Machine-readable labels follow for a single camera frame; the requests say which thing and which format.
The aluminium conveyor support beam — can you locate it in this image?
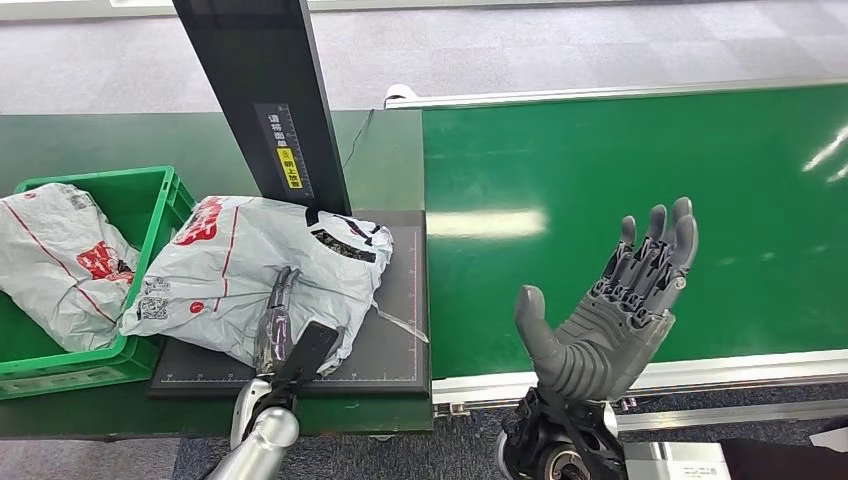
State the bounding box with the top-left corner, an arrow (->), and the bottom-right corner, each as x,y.
616,399 -> 848,433

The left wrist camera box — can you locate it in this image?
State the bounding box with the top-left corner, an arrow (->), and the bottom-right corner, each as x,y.
274,321 -> 340,387

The green plastic basket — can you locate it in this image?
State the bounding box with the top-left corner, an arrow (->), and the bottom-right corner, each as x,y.
0,165 -> 197,401

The thin aluminium conveyor rail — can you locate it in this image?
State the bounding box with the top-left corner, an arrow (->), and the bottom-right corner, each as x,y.
384,76 -> 848,111

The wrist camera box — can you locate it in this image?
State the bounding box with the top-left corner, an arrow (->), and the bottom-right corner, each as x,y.
622,441 -> 733,480
274,321 -> 340,387

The black scanner column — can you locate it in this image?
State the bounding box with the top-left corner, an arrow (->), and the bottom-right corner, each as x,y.
172,0 -> 352,217

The black yellow column label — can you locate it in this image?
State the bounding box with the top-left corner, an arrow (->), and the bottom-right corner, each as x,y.
254,102 -> 316,200

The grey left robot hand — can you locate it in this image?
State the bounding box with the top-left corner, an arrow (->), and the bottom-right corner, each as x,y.
253,266 -> 303,378

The white poly bag red print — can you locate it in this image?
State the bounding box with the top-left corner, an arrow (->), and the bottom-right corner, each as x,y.
0,183 -> 142,354

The white object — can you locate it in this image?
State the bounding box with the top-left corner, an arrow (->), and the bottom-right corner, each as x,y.
809,427 -> 848,455

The black object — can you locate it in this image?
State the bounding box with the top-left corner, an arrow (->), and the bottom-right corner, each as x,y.
718,437 -> 848,480

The white poly bag black lettering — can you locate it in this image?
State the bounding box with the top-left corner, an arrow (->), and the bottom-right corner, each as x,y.
119,195 -> 431,377

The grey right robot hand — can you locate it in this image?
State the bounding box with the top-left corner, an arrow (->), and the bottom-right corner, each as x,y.
514,196 -> 700,403

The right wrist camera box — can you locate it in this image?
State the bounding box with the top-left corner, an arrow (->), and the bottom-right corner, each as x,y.
622,441 -> 733,480

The thin black cable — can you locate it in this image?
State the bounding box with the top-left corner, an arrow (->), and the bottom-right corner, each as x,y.
343,109 -> 376,168

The green conveyor belt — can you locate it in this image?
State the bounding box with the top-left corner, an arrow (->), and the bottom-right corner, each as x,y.
421,84 -> 848,380

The black weighing scale platform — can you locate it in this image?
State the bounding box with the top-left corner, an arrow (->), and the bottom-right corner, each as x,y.
146,210 -> 433,399

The wide aluminium conveyor rail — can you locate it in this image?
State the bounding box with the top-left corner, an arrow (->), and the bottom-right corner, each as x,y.
431,349 -> 848,407

